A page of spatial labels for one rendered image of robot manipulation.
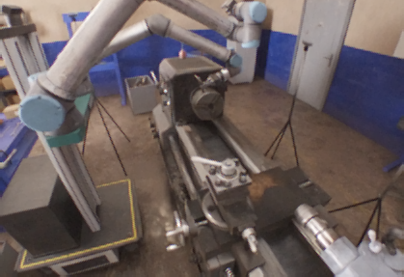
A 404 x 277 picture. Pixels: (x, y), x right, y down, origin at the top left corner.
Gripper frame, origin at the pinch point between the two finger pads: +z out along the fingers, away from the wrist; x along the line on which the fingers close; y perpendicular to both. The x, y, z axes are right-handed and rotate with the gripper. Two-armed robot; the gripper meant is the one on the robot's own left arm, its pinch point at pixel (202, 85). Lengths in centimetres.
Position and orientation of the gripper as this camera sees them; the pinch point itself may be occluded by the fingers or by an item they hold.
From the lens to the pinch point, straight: 154.6
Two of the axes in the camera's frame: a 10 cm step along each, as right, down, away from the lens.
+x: 3.0, 5.2, -8.0
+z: -8.9, 4.6, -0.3
